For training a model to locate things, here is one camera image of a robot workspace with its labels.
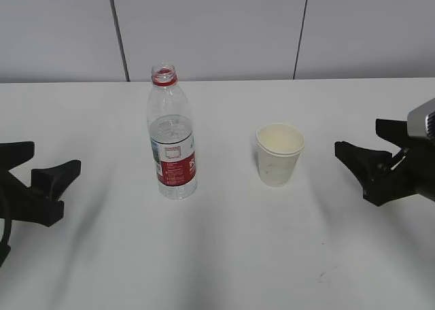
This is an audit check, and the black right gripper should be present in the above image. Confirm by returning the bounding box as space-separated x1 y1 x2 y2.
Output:
334 118 434 207

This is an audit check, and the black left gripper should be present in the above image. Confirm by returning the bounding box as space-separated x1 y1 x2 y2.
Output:
0 141 82 226

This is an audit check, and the white paper cup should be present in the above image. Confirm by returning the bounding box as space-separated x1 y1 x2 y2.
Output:
256 123 305 188

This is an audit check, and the clear plastic water bottle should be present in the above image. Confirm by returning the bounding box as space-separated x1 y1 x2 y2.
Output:
147 63 197 200

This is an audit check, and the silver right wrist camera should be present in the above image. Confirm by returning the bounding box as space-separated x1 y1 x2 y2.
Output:
407 99 435 141

